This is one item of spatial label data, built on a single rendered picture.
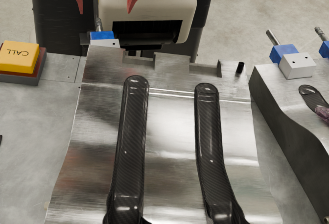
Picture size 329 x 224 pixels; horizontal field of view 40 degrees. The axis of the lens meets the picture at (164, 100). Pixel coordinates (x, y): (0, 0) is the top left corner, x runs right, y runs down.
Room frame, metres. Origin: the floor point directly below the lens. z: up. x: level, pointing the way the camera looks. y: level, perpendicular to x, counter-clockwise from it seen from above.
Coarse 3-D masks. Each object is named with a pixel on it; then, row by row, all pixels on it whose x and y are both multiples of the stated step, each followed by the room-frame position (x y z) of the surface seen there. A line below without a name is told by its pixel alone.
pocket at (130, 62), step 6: (126, 60) 0.56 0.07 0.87; (132, 60) 0.56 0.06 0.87; (138, 60) 0.56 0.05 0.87; (144, 60) 0.56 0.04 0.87; (150, 60) 0.56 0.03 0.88; (126, 66) 0.55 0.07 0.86; (132, 66) 0.55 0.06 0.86; (138, 66) 0.56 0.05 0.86; (144, 66) 0.56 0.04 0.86; (150, 66) 0.56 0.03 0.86
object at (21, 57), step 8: (8, 48) 0.57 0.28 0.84; (16, 48) 0.57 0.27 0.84; (24, 48) 0.58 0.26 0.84; (32, 48) 0.58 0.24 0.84; (0, 56) 0.55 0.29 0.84; (8, 56) 0.55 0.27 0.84; (16, 56) 0.55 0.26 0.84; (24, 56) 0.56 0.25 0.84; (32, 56) 0.56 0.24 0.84; (0, 64) 0.53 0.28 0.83; (8, 64) 0.53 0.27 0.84; (16, 64) 0.54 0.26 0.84; (24, 64) 0.54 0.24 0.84; (32, 64) 0.54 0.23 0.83; (24, 72) 0.54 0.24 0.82; (32, 72) 0.54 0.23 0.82
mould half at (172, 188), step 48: (96, 48) 0.55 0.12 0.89; (96, 96) 0.45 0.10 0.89; (192, 96) 0.49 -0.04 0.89; (240, 96) 0.50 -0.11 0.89; (96, 144) 0.37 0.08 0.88; (192, 144) 0.40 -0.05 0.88; (240, 144) 0.41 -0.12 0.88; (96, 192) 0.27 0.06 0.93; (144, 192) 0.28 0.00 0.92; (192, 192) 0.30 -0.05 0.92; (240, 192) 0.31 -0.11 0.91
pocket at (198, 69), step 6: (192, 66) 0.57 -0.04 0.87; (198, 66) 0.57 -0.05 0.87; (204, 66) 0.57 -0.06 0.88; (210, 66) 0.58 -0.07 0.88; (216, 66) 0.58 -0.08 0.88; (192, 72) 0.57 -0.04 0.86; (198, 72) 0.57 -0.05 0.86; (204, 72) 0.57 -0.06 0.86; (210, 72) 0.57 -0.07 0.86; (216, 72) 0.58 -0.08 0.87
